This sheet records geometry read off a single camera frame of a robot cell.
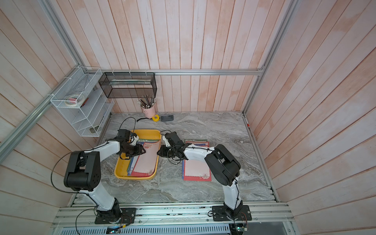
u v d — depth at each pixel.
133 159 0.93
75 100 0.74
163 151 0.80
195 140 1.04
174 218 0.73
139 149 0.85
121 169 0.88
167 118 1.17
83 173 0.48
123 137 0.78
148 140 1.02
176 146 0.73
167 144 0.82
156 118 1.14
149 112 1.13
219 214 0.69
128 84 1.02
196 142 1.04
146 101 1.14
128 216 0.73
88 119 0.78
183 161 0.93
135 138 0.95
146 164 0.95
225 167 0.52
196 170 0.89
